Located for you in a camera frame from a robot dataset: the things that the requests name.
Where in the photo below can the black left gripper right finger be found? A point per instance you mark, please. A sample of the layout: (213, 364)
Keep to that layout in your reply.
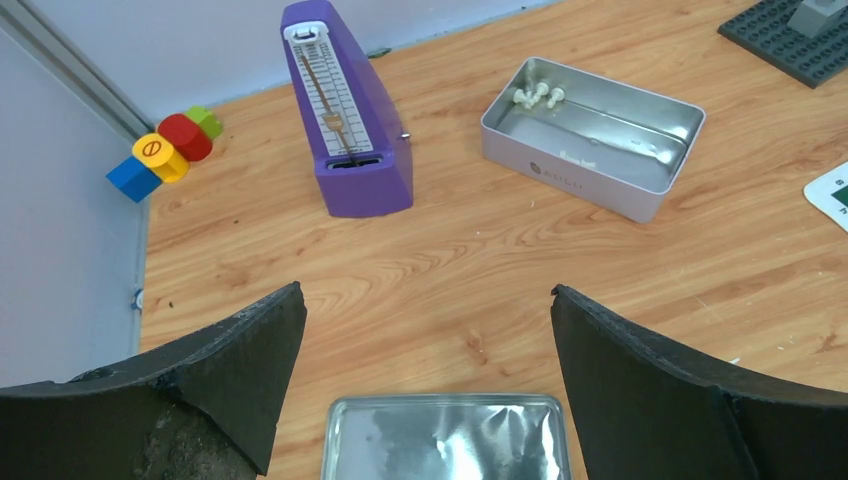
(648, 407)

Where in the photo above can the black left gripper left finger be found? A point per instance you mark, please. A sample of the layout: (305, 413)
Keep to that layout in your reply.
(203, 406)

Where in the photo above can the silver metal tin box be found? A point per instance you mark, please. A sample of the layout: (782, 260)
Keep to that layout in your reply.
(612, 144)

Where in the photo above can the green white chess board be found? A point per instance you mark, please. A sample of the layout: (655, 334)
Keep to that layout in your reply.
(828, 194)

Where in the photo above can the white chess pawn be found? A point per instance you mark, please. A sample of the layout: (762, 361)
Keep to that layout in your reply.
(522, 98)
(555, 96)
(541, 90)

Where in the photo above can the silver tin lid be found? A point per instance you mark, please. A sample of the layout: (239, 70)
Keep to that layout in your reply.
(446, 436)

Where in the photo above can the blue wooden block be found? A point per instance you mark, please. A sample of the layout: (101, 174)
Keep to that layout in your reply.
(132, 178)

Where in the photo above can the yellow wooden cylinder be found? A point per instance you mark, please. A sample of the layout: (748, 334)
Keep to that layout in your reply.
(161, 157)

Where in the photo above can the red wooden cylinder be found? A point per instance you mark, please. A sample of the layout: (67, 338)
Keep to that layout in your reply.
(186, 136)

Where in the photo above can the purple metronome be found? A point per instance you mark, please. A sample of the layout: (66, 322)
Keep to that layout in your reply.
(362, 158)

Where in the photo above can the green wooden block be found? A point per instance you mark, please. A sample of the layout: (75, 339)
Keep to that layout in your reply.
(206, 120)

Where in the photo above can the dark grey lego baseplate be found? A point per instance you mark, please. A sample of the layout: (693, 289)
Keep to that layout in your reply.
(763, 30)

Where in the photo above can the grey lego tower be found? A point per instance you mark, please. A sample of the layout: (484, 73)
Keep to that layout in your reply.
(813, 17)

